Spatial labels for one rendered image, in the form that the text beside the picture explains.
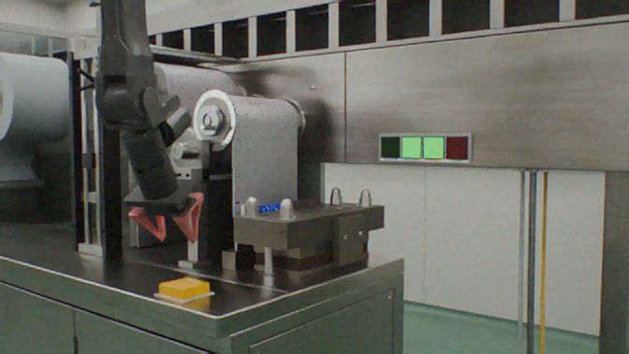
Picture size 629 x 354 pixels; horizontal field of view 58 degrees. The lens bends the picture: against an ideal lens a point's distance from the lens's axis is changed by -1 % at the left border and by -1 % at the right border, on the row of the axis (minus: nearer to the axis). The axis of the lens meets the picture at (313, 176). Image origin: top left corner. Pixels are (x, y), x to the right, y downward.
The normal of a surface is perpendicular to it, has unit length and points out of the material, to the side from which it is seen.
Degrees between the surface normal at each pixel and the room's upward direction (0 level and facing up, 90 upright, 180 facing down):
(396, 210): 90
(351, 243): 90
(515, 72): 90
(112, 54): 94
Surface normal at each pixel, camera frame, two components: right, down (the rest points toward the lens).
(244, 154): 0.79, 0.04
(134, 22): 0.92, -0.02
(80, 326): -0.61, 0.05
